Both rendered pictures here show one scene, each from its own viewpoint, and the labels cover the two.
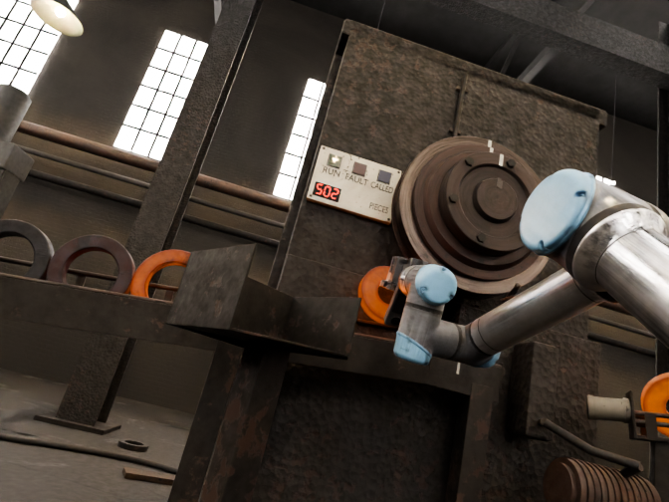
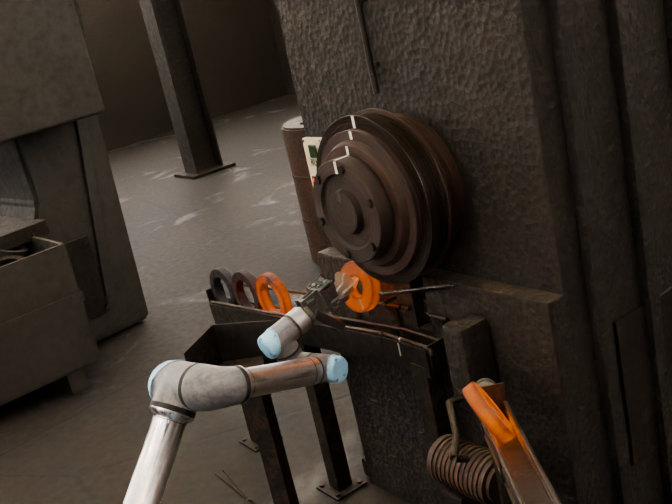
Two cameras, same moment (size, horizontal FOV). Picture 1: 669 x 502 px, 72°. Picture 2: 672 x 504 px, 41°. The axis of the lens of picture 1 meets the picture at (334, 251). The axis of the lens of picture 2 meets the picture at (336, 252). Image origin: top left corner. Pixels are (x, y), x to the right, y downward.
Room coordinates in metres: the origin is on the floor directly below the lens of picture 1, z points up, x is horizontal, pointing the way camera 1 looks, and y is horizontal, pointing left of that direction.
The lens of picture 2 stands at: (0.06, -2.37, 1.72)
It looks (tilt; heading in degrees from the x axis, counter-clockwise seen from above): 17 degrees down; 64
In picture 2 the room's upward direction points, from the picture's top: 13 degrees counter-clockwise
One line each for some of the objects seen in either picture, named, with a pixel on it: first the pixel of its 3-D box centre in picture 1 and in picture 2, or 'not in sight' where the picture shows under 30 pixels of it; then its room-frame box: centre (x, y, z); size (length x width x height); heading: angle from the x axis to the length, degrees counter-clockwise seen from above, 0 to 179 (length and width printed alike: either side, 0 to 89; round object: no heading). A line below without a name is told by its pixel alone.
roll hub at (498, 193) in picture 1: (492, 202); (351, 210); (1.09, -0.38, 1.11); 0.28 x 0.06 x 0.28; 97
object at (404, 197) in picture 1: (474, 215); (379, 198); (1.19, -0.36, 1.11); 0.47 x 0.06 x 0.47; 97
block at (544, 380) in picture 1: (531, 389); (472, 361); (1.23, -0.59, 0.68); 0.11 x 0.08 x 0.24; 7
